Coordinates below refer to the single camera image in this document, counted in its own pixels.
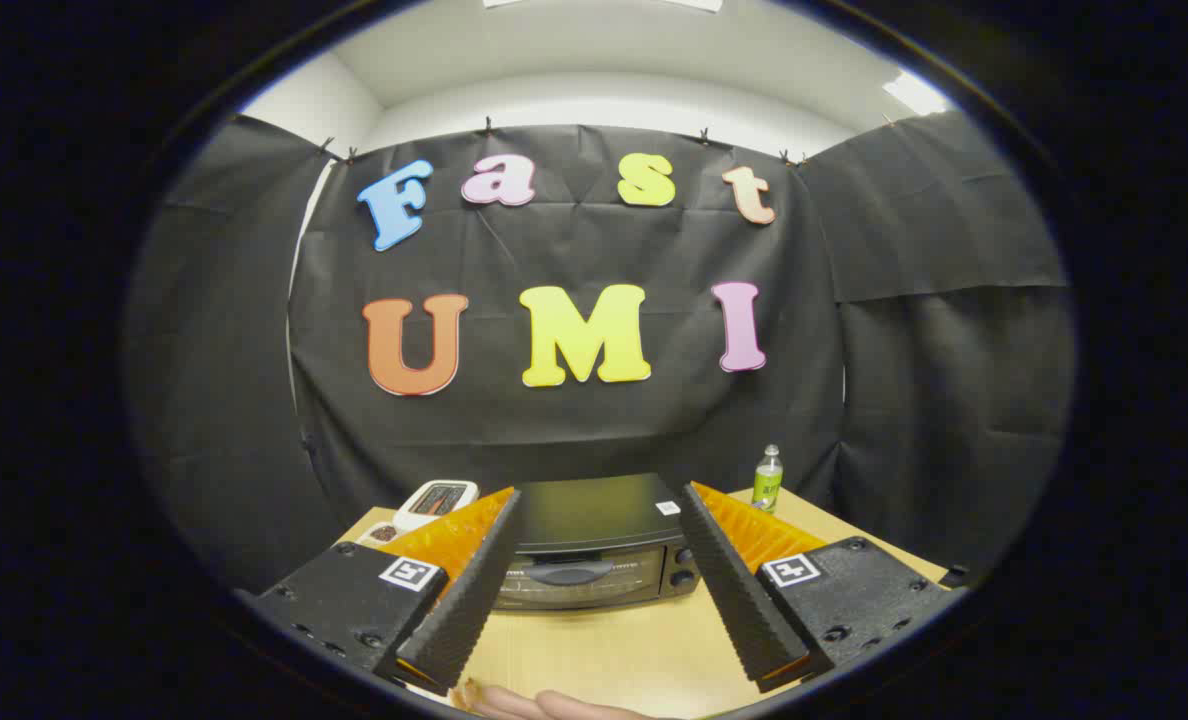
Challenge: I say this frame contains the small ceiling light panel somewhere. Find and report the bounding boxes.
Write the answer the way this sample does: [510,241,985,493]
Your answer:
[882,68,955,117]

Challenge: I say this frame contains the black toaster oven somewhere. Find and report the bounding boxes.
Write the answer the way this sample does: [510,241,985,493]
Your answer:
[494,473,705,611]

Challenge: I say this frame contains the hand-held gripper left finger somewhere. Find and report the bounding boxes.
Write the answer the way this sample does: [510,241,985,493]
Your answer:
[244,487,525,698]

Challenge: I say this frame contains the large ceiling light panel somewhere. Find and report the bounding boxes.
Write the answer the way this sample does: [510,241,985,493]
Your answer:
[482,0,725,13]

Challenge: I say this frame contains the white pop-up toaster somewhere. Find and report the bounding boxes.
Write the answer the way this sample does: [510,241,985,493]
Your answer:
[392,480,480,533]

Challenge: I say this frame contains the green label drink bottle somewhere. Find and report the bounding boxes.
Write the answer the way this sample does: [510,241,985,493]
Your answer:
[751,444,784,515]

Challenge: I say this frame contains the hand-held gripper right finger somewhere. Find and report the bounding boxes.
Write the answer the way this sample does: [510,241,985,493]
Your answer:
[679,481,955,694]

